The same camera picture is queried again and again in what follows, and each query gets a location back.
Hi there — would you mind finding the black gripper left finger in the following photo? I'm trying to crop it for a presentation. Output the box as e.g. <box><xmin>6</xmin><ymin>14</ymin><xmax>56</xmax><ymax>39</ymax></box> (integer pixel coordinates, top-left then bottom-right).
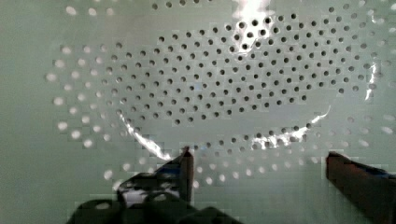
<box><xmin>116</xmin><ymin>147</ymin><xmax>194</xmax><ymax>207</ymax></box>

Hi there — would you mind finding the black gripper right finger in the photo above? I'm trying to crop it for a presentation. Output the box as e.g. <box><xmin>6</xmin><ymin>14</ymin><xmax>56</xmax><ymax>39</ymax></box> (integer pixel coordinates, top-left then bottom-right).
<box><xmin>326</xmin><ymin>151</ymin><xmax>396</xmax><ymax>224</ymax></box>

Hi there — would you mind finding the green plastic strainer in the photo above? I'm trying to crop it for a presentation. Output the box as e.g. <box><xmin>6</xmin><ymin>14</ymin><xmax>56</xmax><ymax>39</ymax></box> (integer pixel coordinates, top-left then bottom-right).
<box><xmin>1</xmin><ymin>0</ymin><xmax>395</xmax><ymax>224</ymax></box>

